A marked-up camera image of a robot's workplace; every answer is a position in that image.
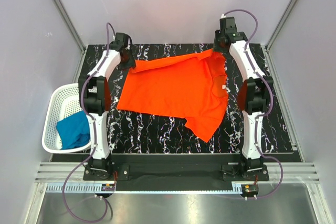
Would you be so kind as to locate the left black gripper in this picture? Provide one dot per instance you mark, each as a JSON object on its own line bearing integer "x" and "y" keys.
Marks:
{"x": 130, "y": 63}

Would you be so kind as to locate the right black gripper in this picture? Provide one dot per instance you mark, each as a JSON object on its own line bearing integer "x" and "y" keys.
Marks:
{"x": 216, "y": 48}

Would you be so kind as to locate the orange t-shirt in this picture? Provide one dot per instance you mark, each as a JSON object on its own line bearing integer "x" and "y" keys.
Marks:
{"x": 190, "y": 87}

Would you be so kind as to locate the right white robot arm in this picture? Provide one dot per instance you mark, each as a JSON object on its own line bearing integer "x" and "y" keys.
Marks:
{"x": 255, "y": 94}

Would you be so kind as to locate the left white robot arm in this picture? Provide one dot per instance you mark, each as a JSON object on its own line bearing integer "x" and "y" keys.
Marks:
{"x": 95, "y": 96}

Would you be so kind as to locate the white plastic laundry basket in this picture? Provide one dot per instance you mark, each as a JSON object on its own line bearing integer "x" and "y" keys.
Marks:
{"x": 63, "y": 103}

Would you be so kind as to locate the blue t-shirt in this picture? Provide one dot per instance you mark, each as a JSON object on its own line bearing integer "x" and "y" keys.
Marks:
{"x": 74, "y": 131}

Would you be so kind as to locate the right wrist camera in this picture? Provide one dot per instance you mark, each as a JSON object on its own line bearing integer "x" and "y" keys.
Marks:
{"x": 227, "y": 25}

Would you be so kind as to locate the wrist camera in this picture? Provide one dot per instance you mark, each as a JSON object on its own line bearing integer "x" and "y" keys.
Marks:
{"x": 122, "y": 40}
{"x": 227, "y": 25}

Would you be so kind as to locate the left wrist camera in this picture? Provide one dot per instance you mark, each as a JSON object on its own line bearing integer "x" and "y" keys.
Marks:
{"x": 122, "y": 40}

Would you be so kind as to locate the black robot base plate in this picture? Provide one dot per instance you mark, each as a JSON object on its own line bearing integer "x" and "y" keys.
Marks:
{"x": 203, "y": 171}

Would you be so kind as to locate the slotted cable duct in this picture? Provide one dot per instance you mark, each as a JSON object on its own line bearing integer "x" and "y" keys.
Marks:
{"x": 123, "y": 188}

